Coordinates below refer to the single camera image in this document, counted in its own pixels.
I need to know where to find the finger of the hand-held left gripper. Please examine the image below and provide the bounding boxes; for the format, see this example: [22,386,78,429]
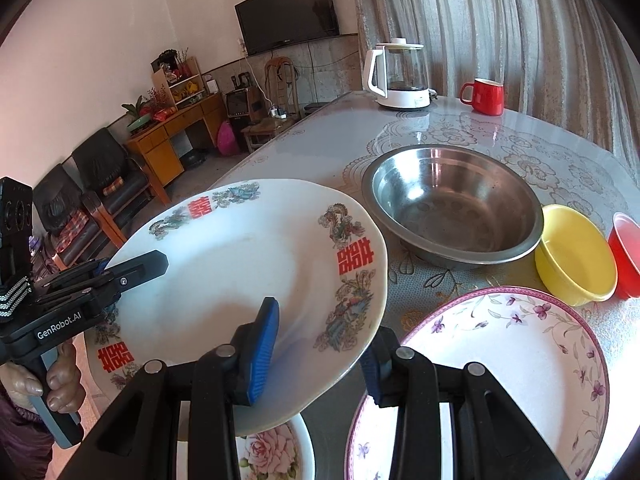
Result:
[89,250,169,311]

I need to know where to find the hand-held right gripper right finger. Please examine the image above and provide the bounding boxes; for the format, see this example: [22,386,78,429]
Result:
[360,327,571,480]

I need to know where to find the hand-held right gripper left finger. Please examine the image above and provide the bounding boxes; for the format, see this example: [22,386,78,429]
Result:
[60,297,281,480]

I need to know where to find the small pink rose plate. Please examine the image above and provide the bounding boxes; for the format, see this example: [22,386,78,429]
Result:
[176,410,316,480]

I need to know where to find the purple flower pink rim plate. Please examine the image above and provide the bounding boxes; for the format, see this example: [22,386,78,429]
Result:
[345,286,611,480]

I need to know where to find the stainless steel bowl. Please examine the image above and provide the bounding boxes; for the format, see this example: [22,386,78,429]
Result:
[361,144,545,270]

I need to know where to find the yellow bowl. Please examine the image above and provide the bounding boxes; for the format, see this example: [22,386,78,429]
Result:
[534,204,619,307]

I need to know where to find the person's left forearm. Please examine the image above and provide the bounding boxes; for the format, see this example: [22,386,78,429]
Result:
[0,400,56,480]

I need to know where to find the person's left hand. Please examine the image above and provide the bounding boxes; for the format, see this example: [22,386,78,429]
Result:
[0,340,83,426]

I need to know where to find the plaid seat cushion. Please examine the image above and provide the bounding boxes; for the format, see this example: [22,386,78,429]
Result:
[50,209,92,254]

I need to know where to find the black leather armchair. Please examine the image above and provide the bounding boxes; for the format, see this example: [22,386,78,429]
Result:
[32,163,126,271]
[71,127,168,248]

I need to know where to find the wooden desk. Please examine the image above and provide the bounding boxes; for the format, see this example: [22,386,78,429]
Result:
[122,92,228,206]

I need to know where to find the pink bag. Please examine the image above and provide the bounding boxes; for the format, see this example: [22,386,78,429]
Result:
[216,120,239,157]

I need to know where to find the green potted plant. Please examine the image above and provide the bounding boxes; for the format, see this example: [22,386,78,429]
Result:
[121,96,151,121]

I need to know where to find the wooden shelf with ornaments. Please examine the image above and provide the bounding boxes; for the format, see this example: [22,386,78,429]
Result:
[151,56,207,107]

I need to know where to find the small old television set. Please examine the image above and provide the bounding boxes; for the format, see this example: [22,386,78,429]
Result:
[225,87,264,122]

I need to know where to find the wooden chair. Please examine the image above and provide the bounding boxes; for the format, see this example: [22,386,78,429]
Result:
[241,56,301,153]

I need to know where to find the floral lace tablecloth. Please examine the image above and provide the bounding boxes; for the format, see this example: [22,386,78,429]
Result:
[85,91,640,480]

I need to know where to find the red bowl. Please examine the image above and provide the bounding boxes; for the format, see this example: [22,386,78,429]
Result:
[607,211,640,301]

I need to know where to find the white glass electric kettle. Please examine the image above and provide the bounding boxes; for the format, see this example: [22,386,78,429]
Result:
[363,37,437,111]

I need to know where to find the black flat screen television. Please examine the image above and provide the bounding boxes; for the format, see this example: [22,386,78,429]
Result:
[234,0,341,57]

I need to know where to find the red mug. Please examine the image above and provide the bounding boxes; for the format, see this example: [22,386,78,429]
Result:
[459,78,506,117]

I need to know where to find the grey curtain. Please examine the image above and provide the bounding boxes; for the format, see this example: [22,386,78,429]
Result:
[347,0,640,161]

